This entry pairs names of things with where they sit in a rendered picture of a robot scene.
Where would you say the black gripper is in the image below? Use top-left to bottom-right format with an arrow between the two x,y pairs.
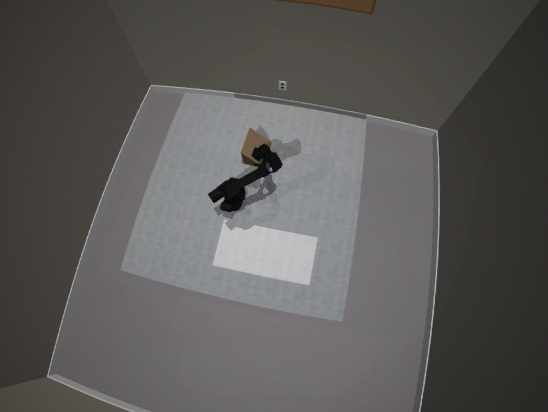
220,177 -> 238,212

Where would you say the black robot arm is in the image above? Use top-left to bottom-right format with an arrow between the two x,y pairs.
208,143 -> 283,203

